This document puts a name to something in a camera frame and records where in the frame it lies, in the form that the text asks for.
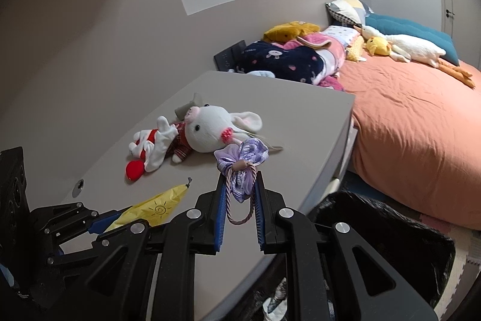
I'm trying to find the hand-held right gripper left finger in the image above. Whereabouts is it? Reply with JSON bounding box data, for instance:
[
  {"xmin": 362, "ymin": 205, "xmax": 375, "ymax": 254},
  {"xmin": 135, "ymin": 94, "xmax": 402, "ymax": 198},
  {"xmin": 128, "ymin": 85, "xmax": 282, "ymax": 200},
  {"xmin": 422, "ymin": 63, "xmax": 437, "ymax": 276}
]
[{"xmin": 56, "ymin": 174, "xmax": 228, "ymax": 321}]

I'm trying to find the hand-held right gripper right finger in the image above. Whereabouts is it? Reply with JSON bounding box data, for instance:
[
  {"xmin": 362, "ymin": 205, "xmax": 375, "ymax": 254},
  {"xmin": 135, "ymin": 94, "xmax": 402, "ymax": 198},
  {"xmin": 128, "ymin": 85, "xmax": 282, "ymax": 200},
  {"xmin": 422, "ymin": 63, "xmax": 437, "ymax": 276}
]
[{"xmin": 255, "ymin": 180, "xmax": 438, "ymax": 321}]

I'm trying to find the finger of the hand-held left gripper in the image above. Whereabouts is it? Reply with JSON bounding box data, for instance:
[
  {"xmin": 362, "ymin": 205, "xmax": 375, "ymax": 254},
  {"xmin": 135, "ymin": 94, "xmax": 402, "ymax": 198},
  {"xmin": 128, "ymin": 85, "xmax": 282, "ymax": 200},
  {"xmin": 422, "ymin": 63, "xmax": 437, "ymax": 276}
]
[
  {"xmin": 32, "ymin": 203, "xmax": 128, "ymax": 237},
  {"xmin": 47, "ymin": 239, "xmax": 108, "ymax": 267}
]

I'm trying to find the yellow plastic bag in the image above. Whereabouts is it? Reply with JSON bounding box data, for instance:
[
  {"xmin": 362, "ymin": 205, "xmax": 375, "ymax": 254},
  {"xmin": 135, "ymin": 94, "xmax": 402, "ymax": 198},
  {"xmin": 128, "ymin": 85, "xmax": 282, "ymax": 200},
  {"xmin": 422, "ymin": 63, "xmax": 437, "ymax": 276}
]
[{"xmin": 103, "ymin": 177, "xmax": 193, "ymax": 233}]

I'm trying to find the purple satin drawstring pouch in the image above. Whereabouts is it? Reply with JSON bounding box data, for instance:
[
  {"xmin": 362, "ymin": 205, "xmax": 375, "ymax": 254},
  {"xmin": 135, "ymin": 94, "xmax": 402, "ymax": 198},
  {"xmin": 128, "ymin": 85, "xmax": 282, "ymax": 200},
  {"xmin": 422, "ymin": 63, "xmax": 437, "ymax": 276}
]
[{"xmin": 214, "ymin": 139, "xmax": 269, "ymax": 226}]

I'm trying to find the red white glove doll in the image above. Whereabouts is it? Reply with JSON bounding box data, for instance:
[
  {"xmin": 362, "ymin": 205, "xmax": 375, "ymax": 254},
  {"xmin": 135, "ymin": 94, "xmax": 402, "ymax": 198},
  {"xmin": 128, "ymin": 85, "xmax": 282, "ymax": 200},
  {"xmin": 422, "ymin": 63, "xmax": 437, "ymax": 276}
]
[{"xmin": 128, "ymin": 116, "xmax": 179, "ymax": 172}]

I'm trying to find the white mouse plush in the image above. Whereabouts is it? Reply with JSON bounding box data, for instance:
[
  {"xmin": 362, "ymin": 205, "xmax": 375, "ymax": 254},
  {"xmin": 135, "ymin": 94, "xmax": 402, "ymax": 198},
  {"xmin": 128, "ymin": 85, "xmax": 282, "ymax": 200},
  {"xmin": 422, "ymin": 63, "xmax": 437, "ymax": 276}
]
[{"xmin": 184, "ymin": 104, "xmax": 284, "ymax": 154}]

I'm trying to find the white knotted cloth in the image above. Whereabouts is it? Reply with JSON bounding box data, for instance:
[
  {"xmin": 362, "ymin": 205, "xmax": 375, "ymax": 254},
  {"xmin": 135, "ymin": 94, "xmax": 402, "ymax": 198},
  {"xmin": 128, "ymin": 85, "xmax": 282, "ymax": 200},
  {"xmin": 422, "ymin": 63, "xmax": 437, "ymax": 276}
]
[{"xmin": 263, "ymin": 296, "xmax": 286, "ymax": 319}]

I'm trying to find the grey plush toy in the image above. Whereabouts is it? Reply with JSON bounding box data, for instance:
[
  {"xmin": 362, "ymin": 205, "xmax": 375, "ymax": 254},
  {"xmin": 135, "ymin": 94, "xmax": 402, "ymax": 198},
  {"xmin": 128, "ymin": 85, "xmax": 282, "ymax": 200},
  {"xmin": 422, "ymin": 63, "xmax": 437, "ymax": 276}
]
[{"xmin": 173, "ymin": 93, "xmax": 205, "ymax": 119}]

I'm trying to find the pink cat print blanket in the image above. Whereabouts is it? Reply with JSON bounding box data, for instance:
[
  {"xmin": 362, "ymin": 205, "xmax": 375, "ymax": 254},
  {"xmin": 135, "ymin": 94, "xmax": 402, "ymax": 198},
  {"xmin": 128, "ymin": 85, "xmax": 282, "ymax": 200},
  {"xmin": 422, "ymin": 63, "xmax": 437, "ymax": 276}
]
[{"xmin": 316, "ymin": 75, "xmax": 344, "ymax": 92}]

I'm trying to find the navy rabbit print blanket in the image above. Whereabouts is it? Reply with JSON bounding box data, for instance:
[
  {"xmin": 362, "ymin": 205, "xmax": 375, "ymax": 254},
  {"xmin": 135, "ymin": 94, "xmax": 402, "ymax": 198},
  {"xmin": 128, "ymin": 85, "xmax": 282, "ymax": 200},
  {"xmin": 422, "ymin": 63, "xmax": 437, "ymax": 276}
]
[{"xmin": 236, "ymin": 40, "xmax": 327, "ymax": 85}]

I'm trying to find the bed with orange sheet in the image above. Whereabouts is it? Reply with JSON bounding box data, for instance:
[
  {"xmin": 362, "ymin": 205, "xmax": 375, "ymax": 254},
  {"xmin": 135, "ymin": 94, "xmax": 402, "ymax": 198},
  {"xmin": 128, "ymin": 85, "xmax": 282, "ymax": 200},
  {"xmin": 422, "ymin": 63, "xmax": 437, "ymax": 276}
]
[{"xmin": 331, "ymin": 54, "xmax": 481, "ymax": 231}]

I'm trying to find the mustard yellow plush cushion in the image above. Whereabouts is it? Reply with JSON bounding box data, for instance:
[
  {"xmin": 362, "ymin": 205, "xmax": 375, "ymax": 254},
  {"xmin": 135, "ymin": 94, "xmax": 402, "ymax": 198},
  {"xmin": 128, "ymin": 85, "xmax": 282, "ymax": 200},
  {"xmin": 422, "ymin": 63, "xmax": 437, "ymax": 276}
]
[{"xmin": 263, "ymin": 20, "xmax": 321, "ymax": 42}]

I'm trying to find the yellow dotted cloth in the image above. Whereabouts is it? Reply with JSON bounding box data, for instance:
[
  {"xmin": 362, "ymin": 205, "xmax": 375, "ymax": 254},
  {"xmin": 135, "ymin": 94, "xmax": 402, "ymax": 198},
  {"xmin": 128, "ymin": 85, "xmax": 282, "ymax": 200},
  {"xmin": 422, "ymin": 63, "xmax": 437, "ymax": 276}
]
[{"xmin": 346, "ymin": 37, "xmax": 367, "ymax": 62}]

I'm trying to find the white dotted blanket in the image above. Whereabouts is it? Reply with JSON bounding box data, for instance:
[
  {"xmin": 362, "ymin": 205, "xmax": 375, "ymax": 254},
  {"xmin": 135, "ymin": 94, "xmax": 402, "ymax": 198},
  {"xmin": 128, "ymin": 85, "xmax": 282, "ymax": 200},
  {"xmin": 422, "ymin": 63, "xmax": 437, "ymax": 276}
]
[{"xmin": 323, "ymin": 25, "xmax": 363, "ymax": 47}]

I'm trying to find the yellow duck plush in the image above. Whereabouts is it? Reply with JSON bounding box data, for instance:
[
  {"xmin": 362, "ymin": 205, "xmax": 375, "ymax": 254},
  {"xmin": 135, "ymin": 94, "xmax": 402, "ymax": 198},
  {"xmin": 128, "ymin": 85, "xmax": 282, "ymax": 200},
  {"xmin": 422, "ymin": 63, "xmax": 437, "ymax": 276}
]
[{"xmin": 365, "ymin": 36, "xmax": 393, "ymax": 57}]

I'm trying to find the foam puzzle floor mat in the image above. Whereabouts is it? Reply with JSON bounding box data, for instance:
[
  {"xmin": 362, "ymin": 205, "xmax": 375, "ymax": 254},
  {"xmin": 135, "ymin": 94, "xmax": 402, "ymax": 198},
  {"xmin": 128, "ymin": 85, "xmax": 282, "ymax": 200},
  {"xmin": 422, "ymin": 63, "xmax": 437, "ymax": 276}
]
[{"xmin": 346, "ymin": 171, "xmax": 481, "ymax": 310}]

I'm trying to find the checkered patchwork pillow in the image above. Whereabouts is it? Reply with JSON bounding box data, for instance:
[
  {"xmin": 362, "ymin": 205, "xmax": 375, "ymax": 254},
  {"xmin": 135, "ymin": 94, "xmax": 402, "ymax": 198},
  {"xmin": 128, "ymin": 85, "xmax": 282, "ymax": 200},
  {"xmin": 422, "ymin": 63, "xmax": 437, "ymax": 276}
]
[{"xmin": 325, "ymin": 0, "xmax": 374, "ymax": 26}]

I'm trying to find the white goose plush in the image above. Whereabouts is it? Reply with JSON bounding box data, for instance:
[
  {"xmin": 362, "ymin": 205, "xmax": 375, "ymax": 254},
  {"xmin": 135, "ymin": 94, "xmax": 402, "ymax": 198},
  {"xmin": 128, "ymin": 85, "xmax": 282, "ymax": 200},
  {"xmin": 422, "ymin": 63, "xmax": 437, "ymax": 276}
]
[{"xmin": 353, "ymin": 25, "xmax": 476, "ymax": 90}]

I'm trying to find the teal cushion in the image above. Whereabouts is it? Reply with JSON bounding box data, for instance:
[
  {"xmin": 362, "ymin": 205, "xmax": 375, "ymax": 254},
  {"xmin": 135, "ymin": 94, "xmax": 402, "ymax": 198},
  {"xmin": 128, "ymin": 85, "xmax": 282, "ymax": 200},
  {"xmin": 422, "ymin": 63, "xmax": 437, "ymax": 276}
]
[{"xmin": 364, "ymin": 14, "xmax": 460, "ymax": 67}]

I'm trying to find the black wall socket panel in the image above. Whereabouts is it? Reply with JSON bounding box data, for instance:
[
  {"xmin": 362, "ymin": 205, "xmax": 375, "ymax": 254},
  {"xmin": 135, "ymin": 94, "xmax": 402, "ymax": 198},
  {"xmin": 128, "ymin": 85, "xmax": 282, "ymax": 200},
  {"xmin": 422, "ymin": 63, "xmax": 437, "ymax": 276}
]
[{"xmin": 213, "ymin": 40, "xmax": 247, "ymax": 72}]

